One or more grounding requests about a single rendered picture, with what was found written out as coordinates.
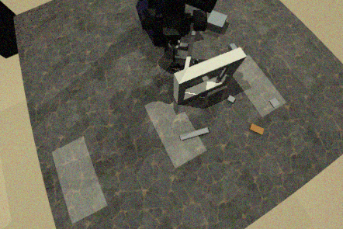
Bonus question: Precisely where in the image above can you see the orange rectangular block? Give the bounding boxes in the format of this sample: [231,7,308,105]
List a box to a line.
[249,123,264,135]

